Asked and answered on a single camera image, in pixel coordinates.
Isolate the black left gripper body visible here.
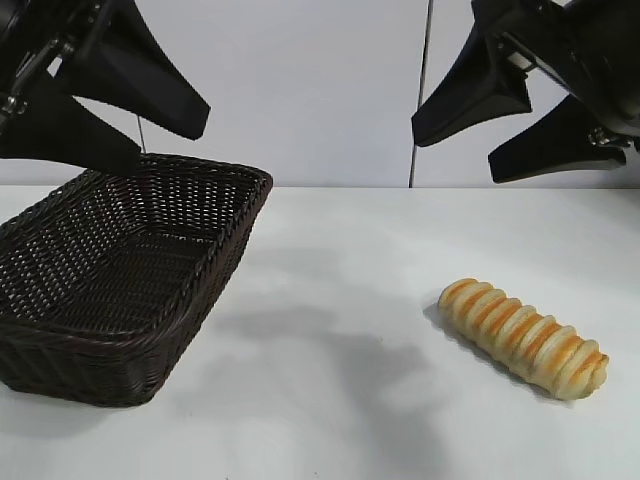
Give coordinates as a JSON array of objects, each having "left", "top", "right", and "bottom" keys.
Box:
[{"left": 0, "top": 0, "right": 109, "bottom": 126}]

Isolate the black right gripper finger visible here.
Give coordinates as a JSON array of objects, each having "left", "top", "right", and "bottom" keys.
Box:
[
  {"left": 488, "top": 94, "right": 627, "bottom": 184},
  {"left": 410, "top": 22, "right": 533, "bottom": 148}
]

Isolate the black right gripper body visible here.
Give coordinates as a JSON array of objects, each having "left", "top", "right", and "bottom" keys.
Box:
[{"left": 472, "top": 0, "right": 640, "bottom": 151}]

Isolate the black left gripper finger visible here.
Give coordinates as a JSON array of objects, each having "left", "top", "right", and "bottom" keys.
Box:
[
  {"left": 53, "top": 0, "right": 211, "bottom": 141},
  {"left": 0, "top": 74, "right": 142, "bottom": 176}
]

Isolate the long striped bread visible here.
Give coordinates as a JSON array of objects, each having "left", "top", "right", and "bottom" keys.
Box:
[{"left": 437, "top": 277, "right": 611, "bottom": 401}]

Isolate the dark brown wicker basket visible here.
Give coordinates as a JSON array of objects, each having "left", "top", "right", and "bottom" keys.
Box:
[{"left": 0, "top": 152, "right": 275, "bottom": 407}]

